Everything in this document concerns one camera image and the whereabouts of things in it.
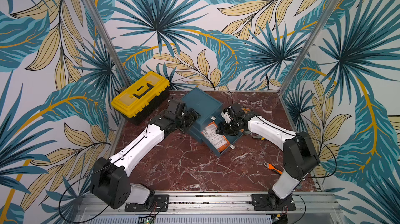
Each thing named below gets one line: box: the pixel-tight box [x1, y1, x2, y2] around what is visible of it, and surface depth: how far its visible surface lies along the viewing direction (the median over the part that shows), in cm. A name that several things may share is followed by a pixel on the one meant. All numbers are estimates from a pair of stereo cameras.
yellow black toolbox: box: [110, 71, 171, 126], surface depth 97 cm
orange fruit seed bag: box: [201, 121, 231, 152], surface depth 89 cm
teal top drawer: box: [192, 109, 224, 130], surface depth 81 cm
